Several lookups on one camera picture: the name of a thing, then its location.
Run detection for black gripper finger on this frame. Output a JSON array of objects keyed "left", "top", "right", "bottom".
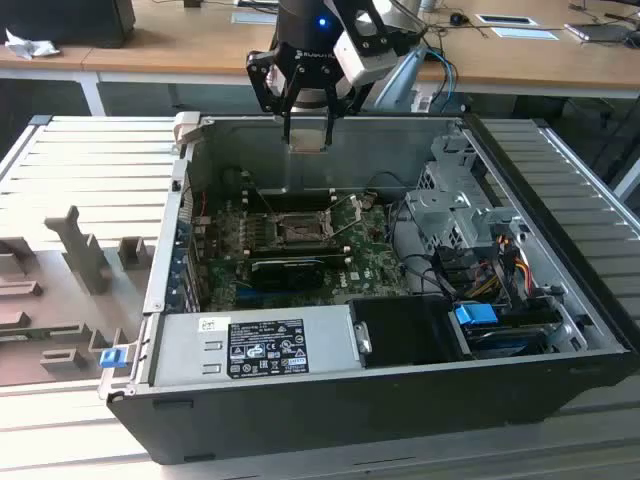
[
  {"left": 244, "top": 48, "right": 306, "bottom": 147},
  {"left": 322, "top": 82, "right": 375, "bottom": 149}
]

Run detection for square CPU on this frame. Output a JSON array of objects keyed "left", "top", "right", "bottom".
[{"left": 291, "top": 128, "right": 326, "bottom": 153}]

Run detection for metal socket cover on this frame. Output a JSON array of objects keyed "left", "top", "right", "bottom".
[{"left": 324, "top": 191, "right": 365, "bottom": 240}]

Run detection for thin metal locking lever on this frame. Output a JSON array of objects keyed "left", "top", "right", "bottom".
[{"left": 257, "top": 189, "right": 284, "bottom": 220}]

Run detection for white-clipped RAM slot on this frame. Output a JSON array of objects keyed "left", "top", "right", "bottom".
[
  {"left": 247, "top": 247, "right": 352, "bottom": 258},
  {"left": 243, "top": 197, "right": 337, "bottom": 207},
  {"left": 242, "top": 187, "right": 337, "bottom": 197}
]

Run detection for black RAM slot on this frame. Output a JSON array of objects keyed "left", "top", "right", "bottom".
[
  {"left": 244, "top": 202, "right": 337, "bottom": 213},
  {"left": 247, "top": 241, "right": 351, "bottom": 251},
  {"left": 248, "top": 253, "right": 352, "bottom": 265},
  {"left": 243, "top": 192, "right": 337, "bottom": 202}
]

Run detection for CPU socket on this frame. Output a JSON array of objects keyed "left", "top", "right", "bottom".
[{"left": 267, "top": 209, "right": 337, "bottom": 247}]

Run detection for wooden office desk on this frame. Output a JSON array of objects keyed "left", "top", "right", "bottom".
[
  {"left": 82, "top": 0, "right": 640, "bottom": 101},
  {"left": 0, "top": 27, "right": 107, "bottom": 117}
]

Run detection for silver drive cage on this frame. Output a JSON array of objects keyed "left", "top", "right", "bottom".
[{"left": 403, "top": 132, "right": 532, "bottom": 262}]

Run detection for green motherboard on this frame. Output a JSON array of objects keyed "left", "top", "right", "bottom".
[{"left": 184, "top": 169, "right": 416, "bottom": 309}]

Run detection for RAM stick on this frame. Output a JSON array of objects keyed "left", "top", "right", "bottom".
[{"left": 249, "top": 256, "right": 325, "bottom": 295}]

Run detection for black computer box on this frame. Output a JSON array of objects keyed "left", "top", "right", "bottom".
[{"left": 0, "top": 0, "right": 137, "bottom": 50}]

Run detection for silver power supply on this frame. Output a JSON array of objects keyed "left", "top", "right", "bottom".
[{"left": 153, "top": 302, "right": 372, "bottom": 387}]

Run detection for crumpled white paper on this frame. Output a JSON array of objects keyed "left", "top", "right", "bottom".
[{"left": 3, "top": 27, "right": 62, "bottom": 62}]

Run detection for hard disk in blue carrier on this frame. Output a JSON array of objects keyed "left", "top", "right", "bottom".
[{"left": 452, "top": 301, "right": 562, "bottom": 360}]

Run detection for grey closed laptop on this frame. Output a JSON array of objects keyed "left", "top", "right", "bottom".
[{"left": 563, "top": 20, "right": 640, "bottom": 47}]

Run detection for open black PC case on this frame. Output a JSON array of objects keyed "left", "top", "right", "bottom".
[{"left": 97, "top": 112, "right": 640, "bottom": 466}]

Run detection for blue case latch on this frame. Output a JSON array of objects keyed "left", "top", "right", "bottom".
[{"left": 99, "top": 347, "right": 127, "bottom": 370}]

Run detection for white desk cable flap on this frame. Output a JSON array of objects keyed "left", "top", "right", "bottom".
[
  {"left": 491, "top": 26, "right": 562, "bottom": 42},
  {"left": 231, "top": 10, "right": 280, "bottom": 26}
]

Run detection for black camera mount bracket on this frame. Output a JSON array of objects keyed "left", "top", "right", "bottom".
[{"left": 340, "top": 0, "right": 422, "bottom": 57}]

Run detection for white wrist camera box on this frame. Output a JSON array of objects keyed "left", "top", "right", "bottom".
[{"left": 333, "top": 32, "right": 397, "bottom": 87}]

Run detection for thin black wire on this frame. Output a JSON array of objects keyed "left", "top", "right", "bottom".
[{"left": 367, "top": 172, "right": 416, "bottom": 236}]

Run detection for blue cable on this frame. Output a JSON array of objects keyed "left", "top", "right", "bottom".
[{"left": 423, "top": 49, "right": 457, "bottom": 99}]

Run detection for black cable bundle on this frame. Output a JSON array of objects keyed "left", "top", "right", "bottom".
[{"left": 392, "top": 244, "right": 454, "bottom": 304}]

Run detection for coloured power wires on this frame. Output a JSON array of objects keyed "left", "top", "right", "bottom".
[{"left": 469, "top": 234, "right": 532, "bottom": 301}]

